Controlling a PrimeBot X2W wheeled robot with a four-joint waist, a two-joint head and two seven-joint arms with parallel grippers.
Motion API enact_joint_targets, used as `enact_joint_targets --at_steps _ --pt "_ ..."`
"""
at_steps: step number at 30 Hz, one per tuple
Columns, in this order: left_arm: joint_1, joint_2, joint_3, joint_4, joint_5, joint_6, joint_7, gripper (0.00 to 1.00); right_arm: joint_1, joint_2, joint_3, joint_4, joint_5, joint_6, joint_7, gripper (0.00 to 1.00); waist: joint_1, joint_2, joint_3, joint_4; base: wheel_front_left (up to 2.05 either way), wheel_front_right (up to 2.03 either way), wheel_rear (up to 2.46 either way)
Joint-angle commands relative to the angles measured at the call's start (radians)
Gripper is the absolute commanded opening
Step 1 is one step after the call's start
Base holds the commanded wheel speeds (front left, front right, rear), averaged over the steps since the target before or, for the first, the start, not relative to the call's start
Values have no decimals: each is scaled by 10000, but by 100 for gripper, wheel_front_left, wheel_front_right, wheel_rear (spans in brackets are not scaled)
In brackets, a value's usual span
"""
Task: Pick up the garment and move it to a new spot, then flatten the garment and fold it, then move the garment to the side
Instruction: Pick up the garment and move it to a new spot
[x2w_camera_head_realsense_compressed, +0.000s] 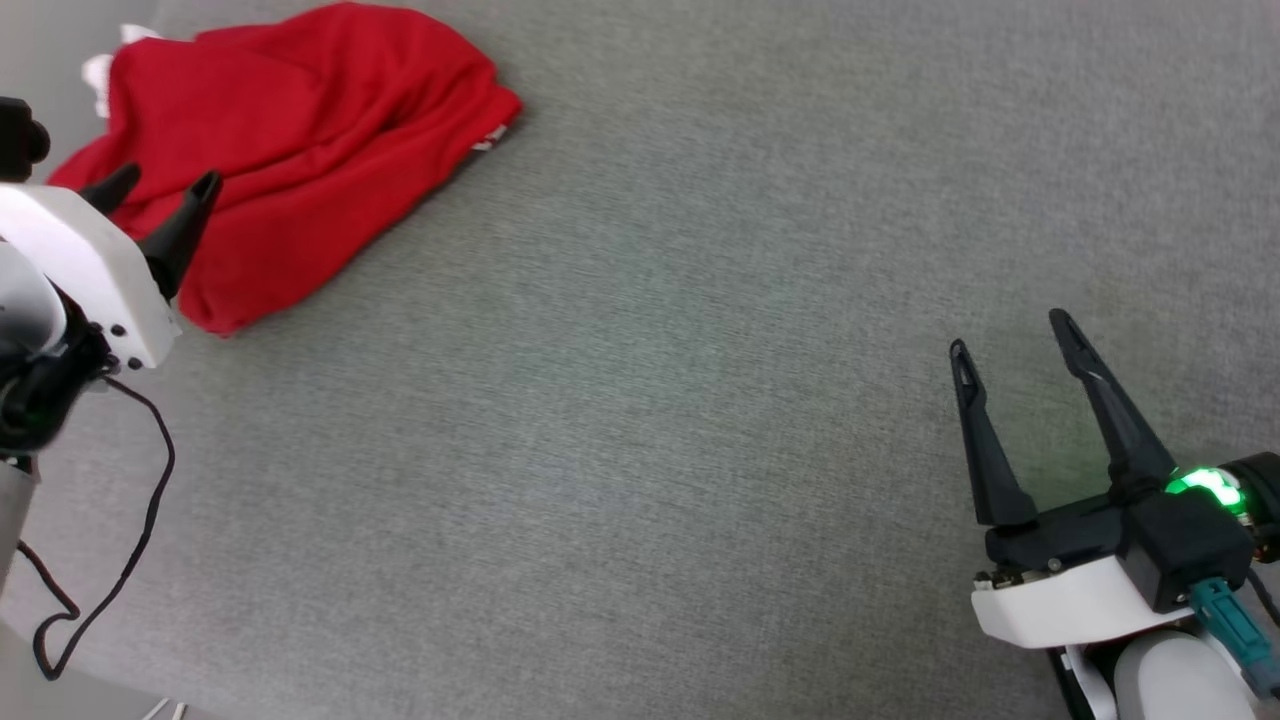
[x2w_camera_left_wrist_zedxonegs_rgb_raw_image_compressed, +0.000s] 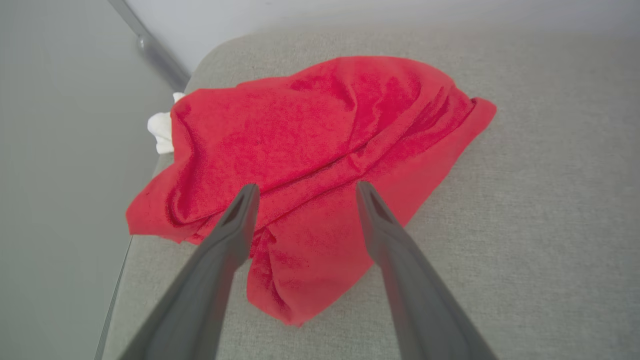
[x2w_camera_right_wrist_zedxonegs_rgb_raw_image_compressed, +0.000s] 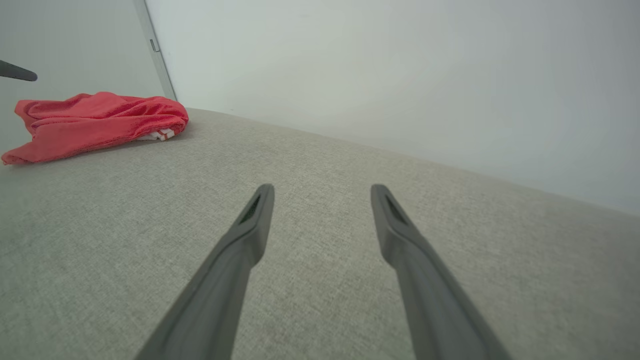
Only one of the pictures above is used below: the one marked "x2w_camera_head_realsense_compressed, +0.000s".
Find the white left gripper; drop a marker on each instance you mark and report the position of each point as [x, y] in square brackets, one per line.
[90, 260]

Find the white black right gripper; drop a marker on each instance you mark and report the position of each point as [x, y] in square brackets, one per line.
[1060, 600]

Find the red and white jersey garment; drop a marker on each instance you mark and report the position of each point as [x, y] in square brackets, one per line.
[300, 150]

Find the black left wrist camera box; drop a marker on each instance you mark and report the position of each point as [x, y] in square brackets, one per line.
[18, 140]

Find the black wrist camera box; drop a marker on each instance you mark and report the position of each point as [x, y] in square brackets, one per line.
[1190, 545]
[18, 140]

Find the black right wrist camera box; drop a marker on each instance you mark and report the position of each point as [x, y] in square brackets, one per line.
[1190, 545]

